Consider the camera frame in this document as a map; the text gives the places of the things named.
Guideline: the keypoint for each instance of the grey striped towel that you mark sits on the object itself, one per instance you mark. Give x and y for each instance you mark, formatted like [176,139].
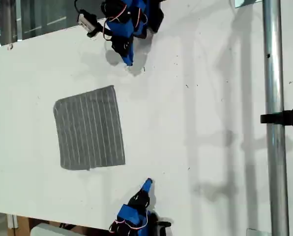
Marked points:
[90,127]

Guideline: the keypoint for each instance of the white box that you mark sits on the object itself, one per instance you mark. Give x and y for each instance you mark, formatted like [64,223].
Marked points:
[48,231]

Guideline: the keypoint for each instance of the wooden table leg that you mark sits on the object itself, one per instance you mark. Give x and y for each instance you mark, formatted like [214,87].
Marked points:
[22,226]

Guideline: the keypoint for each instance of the black clamp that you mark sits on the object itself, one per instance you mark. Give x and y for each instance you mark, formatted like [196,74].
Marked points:
[289,117]

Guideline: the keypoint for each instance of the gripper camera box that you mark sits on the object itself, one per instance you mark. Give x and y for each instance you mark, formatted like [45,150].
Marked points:
[87,22]
[164,227]

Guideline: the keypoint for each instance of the metal frame rail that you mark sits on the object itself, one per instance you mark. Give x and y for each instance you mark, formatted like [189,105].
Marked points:
[11,19]

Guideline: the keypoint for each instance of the steel post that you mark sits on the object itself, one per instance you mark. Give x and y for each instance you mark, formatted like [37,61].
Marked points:
[275,73]

